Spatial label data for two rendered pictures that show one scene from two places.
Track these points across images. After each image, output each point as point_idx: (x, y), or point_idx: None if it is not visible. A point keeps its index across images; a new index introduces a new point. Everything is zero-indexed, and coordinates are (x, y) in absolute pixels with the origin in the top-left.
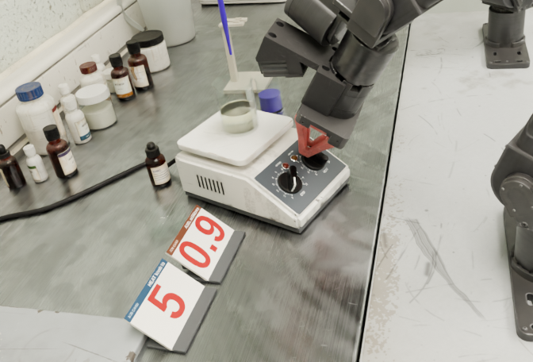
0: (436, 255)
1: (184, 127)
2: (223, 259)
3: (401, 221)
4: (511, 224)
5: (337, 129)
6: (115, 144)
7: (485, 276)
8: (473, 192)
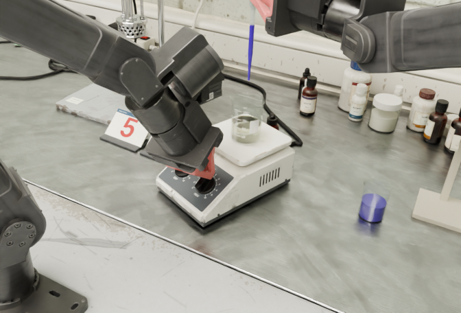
0: (79, 244)
1: (353, 162)
2: None
3: (130, 240)
4: (62, 291)
5: (152, 142)
6: (339, 130)
7: (37, 258)
8: (129, 298)
